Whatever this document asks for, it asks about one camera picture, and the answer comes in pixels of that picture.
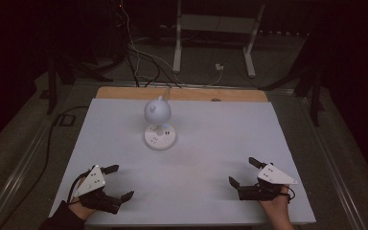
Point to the black rectangular floor frame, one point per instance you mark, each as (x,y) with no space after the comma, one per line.
(60,120)

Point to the grey metal stand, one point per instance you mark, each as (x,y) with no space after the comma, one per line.
(177,48)

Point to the person's left hand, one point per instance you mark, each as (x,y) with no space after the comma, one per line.
(78,208)

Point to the white plug adapter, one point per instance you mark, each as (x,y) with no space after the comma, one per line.
(219,67)

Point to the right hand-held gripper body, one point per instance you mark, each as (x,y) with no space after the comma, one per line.
(273,175)

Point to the person's right hand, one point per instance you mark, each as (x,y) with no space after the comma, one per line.
(276,206)

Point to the white table mat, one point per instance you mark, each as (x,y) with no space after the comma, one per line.
(220,143)

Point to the black stand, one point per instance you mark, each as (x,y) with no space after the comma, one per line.
(51,89)
(315,102)

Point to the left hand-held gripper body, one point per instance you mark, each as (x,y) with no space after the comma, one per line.
(91,181)

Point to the metal floor rail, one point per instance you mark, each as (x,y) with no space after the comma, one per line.
(12,185)
(332,166)

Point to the white round lamp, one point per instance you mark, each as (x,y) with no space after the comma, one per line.
(157,111)

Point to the white round power strip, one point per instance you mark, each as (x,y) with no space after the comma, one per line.
(159,140)

